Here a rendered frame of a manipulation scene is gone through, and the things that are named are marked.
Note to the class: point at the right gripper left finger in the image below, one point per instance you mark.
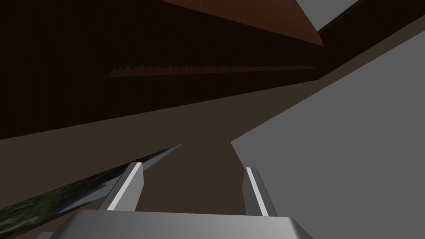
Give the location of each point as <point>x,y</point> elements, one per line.
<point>127,189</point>

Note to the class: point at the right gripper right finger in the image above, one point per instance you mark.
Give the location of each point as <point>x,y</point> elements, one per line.
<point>255,194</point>

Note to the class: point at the dark green patterned rug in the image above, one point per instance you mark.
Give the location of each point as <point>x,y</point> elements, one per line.
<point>49,202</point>

